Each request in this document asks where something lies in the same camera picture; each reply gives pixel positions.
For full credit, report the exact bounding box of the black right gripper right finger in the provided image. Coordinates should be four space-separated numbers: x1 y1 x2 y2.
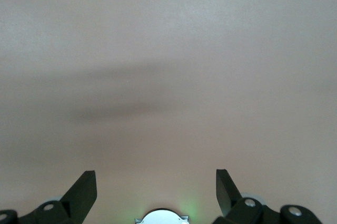
213 168 323 224

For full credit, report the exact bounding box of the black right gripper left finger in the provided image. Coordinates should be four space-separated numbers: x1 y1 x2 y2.
0 170 97 224

